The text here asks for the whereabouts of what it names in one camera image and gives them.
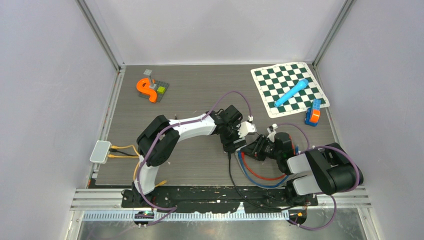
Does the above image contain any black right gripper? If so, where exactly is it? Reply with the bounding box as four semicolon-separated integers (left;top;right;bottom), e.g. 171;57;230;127
240;134;282;162

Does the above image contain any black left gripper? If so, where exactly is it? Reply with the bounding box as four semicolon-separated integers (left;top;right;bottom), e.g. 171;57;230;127
220;121;247;153

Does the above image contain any red ethernet cable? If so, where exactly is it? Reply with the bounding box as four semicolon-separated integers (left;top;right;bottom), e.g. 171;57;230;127
240;134;296;182

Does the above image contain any white network switch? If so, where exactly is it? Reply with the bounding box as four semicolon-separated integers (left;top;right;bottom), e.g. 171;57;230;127
228;145;245;154

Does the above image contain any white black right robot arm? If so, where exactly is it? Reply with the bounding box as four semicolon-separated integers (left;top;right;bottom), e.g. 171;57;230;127
241;132;364;205

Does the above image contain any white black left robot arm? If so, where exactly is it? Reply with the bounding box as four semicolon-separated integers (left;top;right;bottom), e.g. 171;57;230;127
133;105;257;207

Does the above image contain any green white chessboard mat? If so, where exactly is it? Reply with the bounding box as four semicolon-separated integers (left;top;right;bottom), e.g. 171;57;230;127
250;62;330;119

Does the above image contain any light blue toy microphone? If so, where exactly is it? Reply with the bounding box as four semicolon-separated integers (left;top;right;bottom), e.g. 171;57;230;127
273;78;309;108

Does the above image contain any grey lego baseplate with bricks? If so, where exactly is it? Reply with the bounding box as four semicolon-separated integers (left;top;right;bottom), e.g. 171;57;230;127
136;77;170;103

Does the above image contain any orange S-shaped toy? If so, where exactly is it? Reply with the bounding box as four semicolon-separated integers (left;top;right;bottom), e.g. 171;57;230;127
136;78;158;103

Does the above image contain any small grey lego tile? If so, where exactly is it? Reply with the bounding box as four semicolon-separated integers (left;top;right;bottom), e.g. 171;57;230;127
143;69;152;76

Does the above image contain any grey ethernet cable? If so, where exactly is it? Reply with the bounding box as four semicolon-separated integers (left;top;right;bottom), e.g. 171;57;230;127
234;152;289;190

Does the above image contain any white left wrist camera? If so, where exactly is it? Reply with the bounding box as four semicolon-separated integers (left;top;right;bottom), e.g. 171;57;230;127
238;121;257;138

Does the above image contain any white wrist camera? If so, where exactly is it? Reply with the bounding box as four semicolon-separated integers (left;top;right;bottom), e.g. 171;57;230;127
267;123;278;143
238;121;257;138

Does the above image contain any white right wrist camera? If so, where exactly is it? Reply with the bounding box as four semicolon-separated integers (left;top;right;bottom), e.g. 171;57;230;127
267;123;278;143

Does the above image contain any black ethernet cable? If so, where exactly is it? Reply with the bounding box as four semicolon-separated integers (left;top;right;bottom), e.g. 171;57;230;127
227;152;299;213

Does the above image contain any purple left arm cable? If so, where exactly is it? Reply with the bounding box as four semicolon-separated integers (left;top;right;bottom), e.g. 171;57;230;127
134;90;254;227

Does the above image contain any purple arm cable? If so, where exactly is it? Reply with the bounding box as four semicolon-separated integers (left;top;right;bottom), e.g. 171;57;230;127
276;123;361;231
134;90;254;227

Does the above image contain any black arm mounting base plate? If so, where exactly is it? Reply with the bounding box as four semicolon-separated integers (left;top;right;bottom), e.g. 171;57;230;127
121;185;318;214

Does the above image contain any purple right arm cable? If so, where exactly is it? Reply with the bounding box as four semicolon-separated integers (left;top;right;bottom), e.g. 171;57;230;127
276;123;361;231

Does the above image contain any aluminium frame rail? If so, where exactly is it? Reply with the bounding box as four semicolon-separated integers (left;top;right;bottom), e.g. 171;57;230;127
71;185;372;213

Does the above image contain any yellow ethernet cable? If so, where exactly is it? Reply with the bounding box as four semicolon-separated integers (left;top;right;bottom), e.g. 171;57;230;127
107;144;168;189

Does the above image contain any white switch at table edge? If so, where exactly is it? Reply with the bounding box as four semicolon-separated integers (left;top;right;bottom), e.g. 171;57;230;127
89;140;112;164

